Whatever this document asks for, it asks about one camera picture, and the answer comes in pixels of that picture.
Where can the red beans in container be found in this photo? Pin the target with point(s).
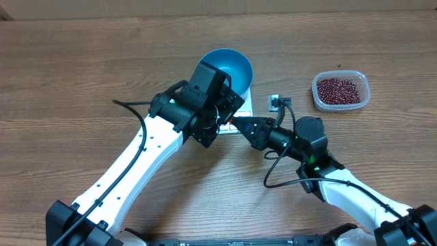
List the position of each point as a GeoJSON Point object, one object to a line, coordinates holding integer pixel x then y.
{"type": "Point", "coordinates": [334, 91]}

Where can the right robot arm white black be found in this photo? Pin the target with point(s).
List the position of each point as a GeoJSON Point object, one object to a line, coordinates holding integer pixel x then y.
{"type": "Point", "coordinates": [379, 220]}

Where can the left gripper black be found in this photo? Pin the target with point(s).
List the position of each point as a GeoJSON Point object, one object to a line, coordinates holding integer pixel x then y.
{"type": "Point", "coordinates": [227, 108]}

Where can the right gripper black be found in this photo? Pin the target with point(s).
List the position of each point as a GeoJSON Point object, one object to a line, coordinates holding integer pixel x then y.
{"type": "Point", "coordinates": [256, 134]}

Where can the blue bowl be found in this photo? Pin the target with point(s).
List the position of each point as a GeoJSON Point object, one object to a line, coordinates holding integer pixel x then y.
{"type": "Point", "coordinates": [236, 65]}

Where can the clear plastic container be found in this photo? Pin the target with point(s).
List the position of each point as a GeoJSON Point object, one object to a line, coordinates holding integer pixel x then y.
{"type": "Point", "coordinates": [356, 77]}

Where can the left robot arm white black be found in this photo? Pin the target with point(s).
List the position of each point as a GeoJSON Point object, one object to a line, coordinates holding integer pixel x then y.
{"type": "Point", "coordinates": [186, 109]}

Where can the white kitchen scale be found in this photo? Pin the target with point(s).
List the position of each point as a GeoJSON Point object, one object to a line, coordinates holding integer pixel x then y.
{"type": "Point", "coordinates": [246, 110]}

